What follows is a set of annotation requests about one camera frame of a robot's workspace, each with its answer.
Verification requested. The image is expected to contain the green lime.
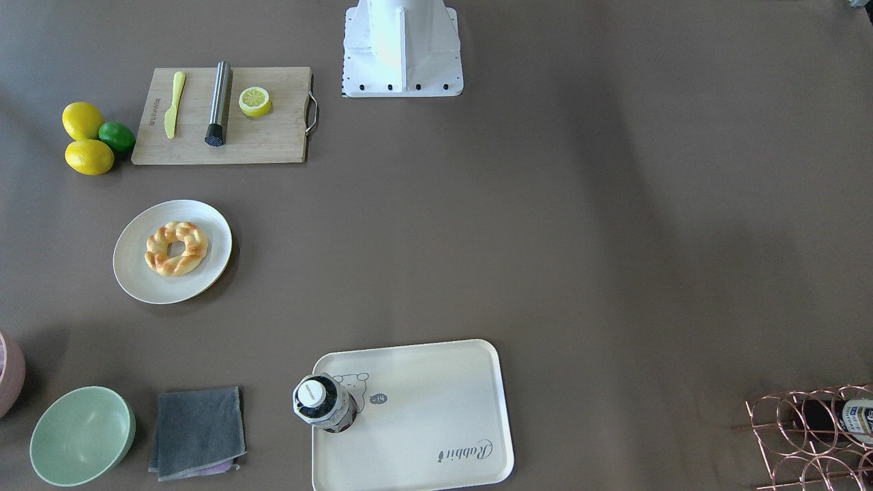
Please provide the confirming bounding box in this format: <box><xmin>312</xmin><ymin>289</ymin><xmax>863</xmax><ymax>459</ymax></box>
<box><xmin>98</xmin><ymin>121</ymin><xmax>136</xmax><ymax>155</ymax></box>

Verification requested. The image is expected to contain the gray folded cloth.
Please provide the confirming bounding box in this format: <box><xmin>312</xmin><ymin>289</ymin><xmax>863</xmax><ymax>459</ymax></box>
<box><xmin>149</xmin><ymin>386</ymin><xmax>246</xmax><ymax>481</ymax></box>

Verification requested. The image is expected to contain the twisted glazed donut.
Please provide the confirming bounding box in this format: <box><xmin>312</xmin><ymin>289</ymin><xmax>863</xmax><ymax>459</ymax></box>
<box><xmin>145</xmin><ymin>221</ymin><xmax>209</xmax><ymax>277</ymax></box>

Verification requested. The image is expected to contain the yellow lemon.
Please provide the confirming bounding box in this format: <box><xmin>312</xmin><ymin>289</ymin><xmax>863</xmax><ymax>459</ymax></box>
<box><xmin>65</xmin><ymin>139</ymin><xmax>115</xmax><ymax>176</ymax></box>
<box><xmin>61</xmin><ymin>102</ymin><xmax>105</xmax><ymax>140</ymax></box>

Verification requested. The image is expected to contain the bottle in wire rack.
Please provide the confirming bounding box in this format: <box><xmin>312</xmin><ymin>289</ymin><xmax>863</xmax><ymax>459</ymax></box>
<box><xmin>794</xmin><ymin>398</ymin><xmax>872</xmax><ymax>447</ymax></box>

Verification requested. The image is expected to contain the white round plate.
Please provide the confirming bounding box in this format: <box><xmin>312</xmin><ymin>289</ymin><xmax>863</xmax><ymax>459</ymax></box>
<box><xmin>113</xmin><ymin>199</ymin><xmax>232</xmax><ymax>304</ymax></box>

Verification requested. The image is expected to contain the yellow lemon lower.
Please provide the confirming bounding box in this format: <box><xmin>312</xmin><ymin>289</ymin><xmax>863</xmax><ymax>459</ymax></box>
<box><xmin>65</xmin><ymin>139</ymin><xmax>115</xmax><ymax>176</ymax></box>

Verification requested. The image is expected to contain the green ceramic bowl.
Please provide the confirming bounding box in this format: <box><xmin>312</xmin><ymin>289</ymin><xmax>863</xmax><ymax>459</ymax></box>
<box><xmin>30</xmin><ymin>386</ymin><xmax>135</xmax><ymax>487</ymax></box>

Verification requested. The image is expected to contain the steel muddler stick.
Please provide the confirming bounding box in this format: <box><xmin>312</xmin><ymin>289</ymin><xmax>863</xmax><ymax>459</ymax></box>
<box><xmin>205</xmin><ymin>60</ymin><xmax>232</xmax><ymax>148</ymax></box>

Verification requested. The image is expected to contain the pink bowl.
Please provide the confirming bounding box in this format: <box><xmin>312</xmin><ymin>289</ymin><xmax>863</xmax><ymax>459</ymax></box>
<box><xmin>1</xmin><ymin>330</ymin><xmax>26</xmax><ymax>417</ymax></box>

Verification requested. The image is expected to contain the yellow lemon upper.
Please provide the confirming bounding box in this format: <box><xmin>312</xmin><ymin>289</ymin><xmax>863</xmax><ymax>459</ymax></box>
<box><xmin>61</xmin><ymin>102</ymin><xmax>105</xmax><ymax>140</ymax></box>

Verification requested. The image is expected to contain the cream rectangular tray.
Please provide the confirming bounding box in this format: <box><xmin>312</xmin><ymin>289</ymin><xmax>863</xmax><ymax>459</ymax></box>
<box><xmin>312</xmin><ymin>339</ymin><xmax>515</xmax><ymax>490</ymax></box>

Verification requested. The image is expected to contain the dark tea bottle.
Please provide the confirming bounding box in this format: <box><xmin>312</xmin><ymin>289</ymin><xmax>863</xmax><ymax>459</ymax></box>
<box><xmin>293</xmin><ymin>373</ymin><xmax>358</xmax><ymax>433</ymax></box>

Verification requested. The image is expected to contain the yellow plastic knife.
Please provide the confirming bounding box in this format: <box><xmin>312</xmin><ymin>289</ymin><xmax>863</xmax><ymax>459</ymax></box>
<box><xmin>163</xmin><ymin>71</ymin><xmax>186</xmax><ymax>139</ymax></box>

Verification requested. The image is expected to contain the wooden cutting board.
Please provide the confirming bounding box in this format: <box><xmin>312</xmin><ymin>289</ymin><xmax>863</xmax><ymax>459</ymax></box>
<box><xmin>131</xmin><ymin>66</ymin><xmax>312</xmax><ymax>166</ymax></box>

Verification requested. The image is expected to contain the lemon half slice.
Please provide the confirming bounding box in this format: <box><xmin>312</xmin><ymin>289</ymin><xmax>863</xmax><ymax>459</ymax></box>
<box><xmin>238</xmin><ymin>87</ymin><xmax>272</xmax><ymax>117</ymax></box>

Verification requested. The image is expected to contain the copper wire bottle rack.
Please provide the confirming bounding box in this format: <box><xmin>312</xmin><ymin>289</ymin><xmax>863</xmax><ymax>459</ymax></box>
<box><xmin>745</xmin><ymin>383</ymin><xmax>872</xmax><ymax>490</ymax></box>

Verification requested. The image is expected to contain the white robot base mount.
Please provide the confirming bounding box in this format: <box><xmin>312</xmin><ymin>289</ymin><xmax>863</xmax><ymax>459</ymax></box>
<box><xmin>341</xmin><ymin>1</ymin><xmax>464</xmax><ymax>98</ymax></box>

